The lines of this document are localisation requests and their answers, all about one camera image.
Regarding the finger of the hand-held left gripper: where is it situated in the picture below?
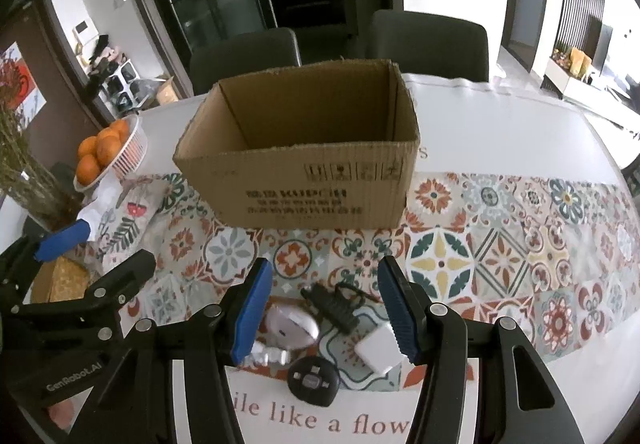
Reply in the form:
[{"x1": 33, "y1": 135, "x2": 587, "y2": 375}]
[
  {"x1": 0, "y1": 220, "x2": 90, "y2": 305},
  {"x1": 12, "y1": 250, "x2": 157, "y2": 342}
]

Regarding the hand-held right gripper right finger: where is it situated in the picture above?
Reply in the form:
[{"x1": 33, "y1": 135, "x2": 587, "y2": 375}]
[{"x1": 378, "y1": 255, "x2": 586, "y2": 444}]

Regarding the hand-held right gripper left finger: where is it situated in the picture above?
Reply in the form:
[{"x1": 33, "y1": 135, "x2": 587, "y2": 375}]
[{"x1": 95, "y1": 258, "x2": 274, "y2": 444}]

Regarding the white charger block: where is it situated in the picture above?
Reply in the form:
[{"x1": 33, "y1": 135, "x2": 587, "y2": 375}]
[{"x1": 354, "y1": 328, "x2": 403, "y2": 377}]

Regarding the small white cylindrical object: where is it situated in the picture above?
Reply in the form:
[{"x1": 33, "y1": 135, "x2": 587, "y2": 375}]
[{"x1": 240, "y1": 341, "x2": 291, "y2": 367}]

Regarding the white computer mouse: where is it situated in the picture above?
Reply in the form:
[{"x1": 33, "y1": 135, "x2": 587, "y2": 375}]
[{"x1": 257, "y1": 301, "x2": 321, "y2": 350}]

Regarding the black cable adapter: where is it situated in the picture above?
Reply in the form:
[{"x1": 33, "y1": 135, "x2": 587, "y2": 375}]
[{"x1": 300, "y1": 281, "x2": 381, "y2": 332}]

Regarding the black round remote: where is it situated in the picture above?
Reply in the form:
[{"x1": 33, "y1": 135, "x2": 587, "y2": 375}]
[{"x1": 287, "y1": 355, "x2": 342, "y2": 407}]

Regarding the brown cardboard box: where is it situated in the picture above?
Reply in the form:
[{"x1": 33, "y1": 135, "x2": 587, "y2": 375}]
[{"x1": 172, "y1": 58, "x2": 421, "y2": 229}]

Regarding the person's left hand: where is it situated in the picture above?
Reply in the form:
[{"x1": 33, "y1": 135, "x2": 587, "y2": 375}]
[{"x1": 47, "y1": 396, "x2": 91, "y2": 430}]

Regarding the floral tissue pack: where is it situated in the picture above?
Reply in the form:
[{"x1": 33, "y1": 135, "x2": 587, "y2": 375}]
[{"x1": 97, "y1": 176, "x2": 173, "y2": 265}]

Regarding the vase of dried branches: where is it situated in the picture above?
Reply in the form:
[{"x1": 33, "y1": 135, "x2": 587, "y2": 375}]
[{"x1": 0, "y1": 108, "x2": 83, "y2": 229}]

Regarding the white tissue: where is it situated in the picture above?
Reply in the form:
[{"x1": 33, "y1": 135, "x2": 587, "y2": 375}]
[{"x1": 75, "y1": 174, "x2": 126, "y2": 237}]

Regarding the patterned tablecloth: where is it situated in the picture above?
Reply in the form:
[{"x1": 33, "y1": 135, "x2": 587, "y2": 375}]
[{"x1": 0, "y1": 71, "x2": 640, "y2": 444}]

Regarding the white plastic basket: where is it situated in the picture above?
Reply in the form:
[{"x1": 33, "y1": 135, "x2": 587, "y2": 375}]
[{"x1": 74, "y1": 114, "x2": 148, "y2": 192}]

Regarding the brown door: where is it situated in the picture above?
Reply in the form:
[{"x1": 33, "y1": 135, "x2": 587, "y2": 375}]
[{"x1": 0, "y1": 0, "x2": 118, "y2": 175}]

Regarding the white shoe rack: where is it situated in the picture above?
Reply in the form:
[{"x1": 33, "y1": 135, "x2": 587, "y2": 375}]
[{"x1": 85, "y1": 36, "x2": 146, "y2": 119}]

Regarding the small cardboard carton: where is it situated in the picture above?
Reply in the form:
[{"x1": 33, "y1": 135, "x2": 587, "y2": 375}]
[{"x1": 155, "y1": 76, "x2": 181, "y2": 104}]

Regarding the white intercom panel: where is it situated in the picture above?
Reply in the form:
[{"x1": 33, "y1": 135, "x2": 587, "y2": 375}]
[{"x1": 72, "y1": 18, "x2": 98, "y2": 47}]

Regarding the dark grey chair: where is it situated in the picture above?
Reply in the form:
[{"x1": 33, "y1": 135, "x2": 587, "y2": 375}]
[
  {"x1": 369, "y1": 10, "x2": 490, "y2": 83},
  {"x1": 189, "y1": 28, "x2": 302, "y2": 97}
]

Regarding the white television console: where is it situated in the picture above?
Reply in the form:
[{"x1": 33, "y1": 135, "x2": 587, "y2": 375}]
[{"x1": 540, "y1": 58, "x2": 633, "y2": 104}]

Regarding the black television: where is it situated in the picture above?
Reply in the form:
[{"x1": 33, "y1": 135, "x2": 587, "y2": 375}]
[{"x1": 592, "y1": 21, "x2": 615, "y2": 74}]

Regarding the red wall poster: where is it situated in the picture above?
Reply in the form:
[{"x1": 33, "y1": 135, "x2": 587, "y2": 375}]
[{"x1": 0, "y1": 41, "x2": 48, "y2": 125}]

